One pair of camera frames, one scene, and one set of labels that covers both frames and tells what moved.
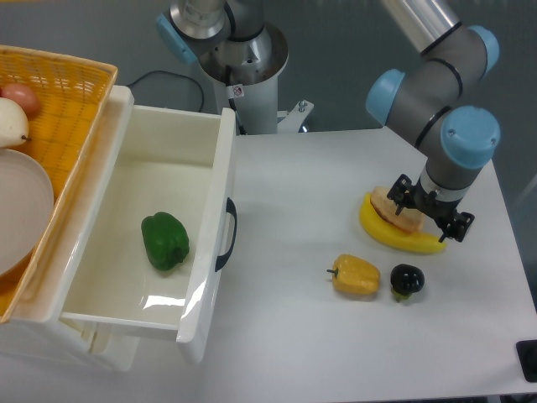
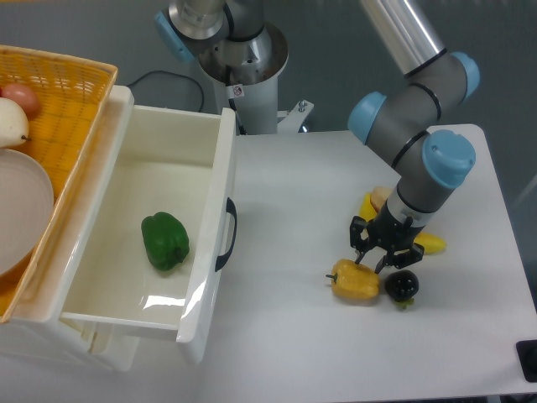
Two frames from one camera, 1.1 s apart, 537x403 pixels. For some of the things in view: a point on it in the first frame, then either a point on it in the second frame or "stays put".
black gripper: x=440 y=210 -> x=393 y=235
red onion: x=24 y=96 stays put
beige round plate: x=27 y=207 stays put
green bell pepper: x=166 y=239 stays put
